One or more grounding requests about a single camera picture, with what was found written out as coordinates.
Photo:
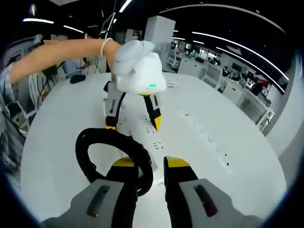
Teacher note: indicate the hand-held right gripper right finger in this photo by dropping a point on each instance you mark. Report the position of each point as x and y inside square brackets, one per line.
[202, 204]

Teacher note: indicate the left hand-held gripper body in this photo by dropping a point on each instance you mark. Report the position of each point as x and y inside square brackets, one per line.
[145, 78]

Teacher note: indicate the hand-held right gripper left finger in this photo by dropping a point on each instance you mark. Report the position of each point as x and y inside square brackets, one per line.
[95, 204]

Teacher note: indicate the white power strip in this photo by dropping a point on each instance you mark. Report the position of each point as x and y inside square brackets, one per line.
[140, 129]

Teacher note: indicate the white desk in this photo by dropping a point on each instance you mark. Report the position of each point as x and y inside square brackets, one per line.
[59, 142]

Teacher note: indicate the person's left hand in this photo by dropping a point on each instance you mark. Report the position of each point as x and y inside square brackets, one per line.
[130, 57]

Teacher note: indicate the white office chair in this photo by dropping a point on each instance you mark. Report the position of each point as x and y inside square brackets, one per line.
[174, 59]

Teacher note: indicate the small black object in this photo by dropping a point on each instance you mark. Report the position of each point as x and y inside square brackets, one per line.
[78, 79]

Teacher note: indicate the white square pillar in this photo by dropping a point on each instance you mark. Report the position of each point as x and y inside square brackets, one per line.
[159, 31]

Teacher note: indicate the white office workstation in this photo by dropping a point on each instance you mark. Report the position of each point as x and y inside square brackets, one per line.
[251, 104]

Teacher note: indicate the person's grey shirt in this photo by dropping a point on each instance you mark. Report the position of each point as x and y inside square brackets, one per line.
[6, 90]

